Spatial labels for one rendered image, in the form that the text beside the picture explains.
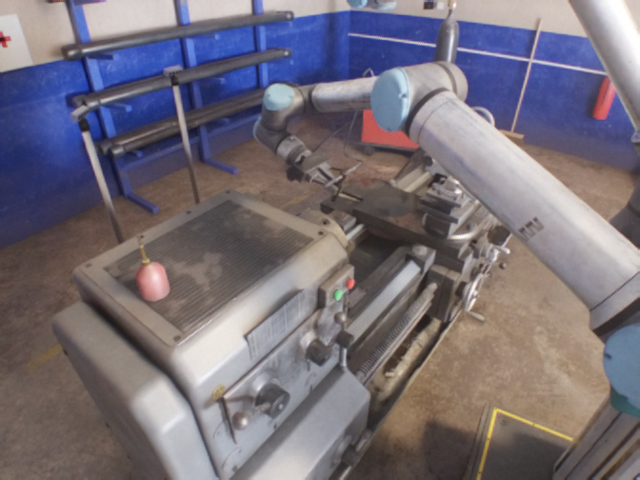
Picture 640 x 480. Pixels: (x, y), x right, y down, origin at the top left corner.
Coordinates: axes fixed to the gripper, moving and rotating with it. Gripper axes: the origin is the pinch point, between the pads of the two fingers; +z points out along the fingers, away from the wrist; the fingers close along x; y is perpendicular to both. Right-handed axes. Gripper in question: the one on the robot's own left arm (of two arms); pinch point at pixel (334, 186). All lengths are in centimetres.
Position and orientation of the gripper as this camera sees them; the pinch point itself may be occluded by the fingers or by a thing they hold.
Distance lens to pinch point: 129.2
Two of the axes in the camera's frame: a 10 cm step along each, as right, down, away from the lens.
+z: 7.2, 6.4, -2.6
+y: 2.9, -6.2, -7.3
